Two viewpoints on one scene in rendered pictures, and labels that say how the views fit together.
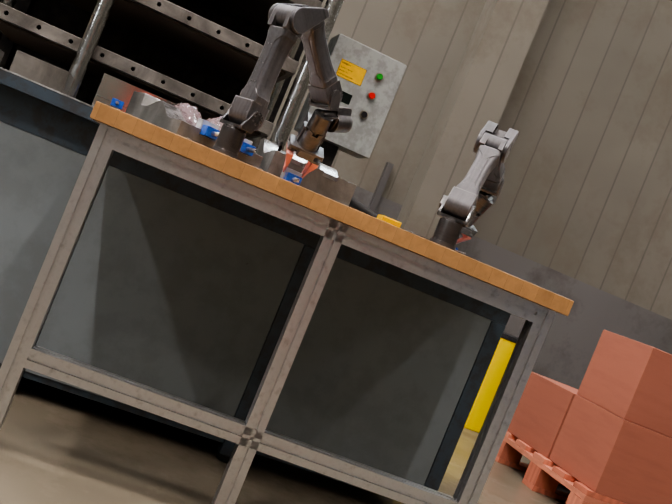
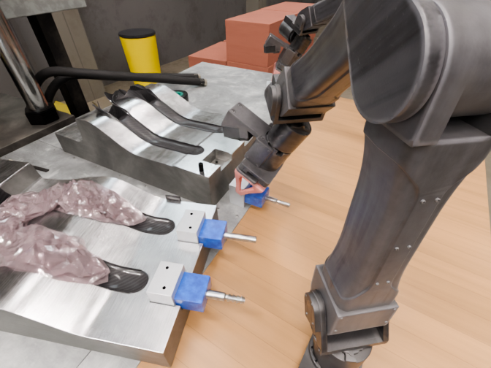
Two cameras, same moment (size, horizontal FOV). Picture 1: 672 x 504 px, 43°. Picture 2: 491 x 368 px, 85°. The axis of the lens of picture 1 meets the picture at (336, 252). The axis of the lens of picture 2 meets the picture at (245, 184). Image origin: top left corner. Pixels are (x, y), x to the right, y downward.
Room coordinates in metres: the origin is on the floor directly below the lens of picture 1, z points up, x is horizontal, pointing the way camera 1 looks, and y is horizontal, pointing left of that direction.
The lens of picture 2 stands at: (2.11, 0.53, 1.23)
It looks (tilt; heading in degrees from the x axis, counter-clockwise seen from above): 40 degrees down; 312
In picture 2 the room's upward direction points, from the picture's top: straight up
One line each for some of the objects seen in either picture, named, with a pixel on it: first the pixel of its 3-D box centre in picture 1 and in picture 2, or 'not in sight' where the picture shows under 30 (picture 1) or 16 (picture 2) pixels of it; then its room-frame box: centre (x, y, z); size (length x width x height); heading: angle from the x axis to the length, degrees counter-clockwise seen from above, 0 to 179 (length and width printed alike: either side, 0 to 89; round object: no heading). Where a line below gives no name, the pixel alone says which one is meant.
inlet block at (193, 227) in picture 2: (246, 148); (218, 234); (2.35, 0.33, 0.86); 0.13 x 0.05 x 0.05; 32
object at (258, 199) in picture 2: (293, 179); (261, 196); (2.37, 0.19, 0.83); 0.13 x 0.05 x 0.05; 16
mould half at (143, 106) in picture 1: (191, 130); (55, 240); (2.54, 0.53, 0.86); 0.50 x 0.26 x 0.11; 32
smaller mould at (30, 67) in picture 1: (42, 75); not in sight; (2.49, 0.98, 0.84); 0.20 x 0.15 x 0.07; 15
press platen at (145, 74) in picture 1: (132, 77); not in sight; (3.46, 1.03, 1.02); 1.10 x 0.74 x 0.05; 105
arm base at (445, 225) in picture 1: (446, 234); not in sight; (2.21, -0.25, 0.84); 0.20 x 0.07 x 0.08; 100
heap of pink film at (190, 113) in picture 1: (199, 118); (48, 220); (2.54, 0.52, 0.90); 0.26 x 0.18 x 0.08; 32
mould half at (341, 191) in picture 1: (297, 173); (158, 130); (2.72, 0.21, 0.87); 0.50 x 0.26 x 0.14; 15
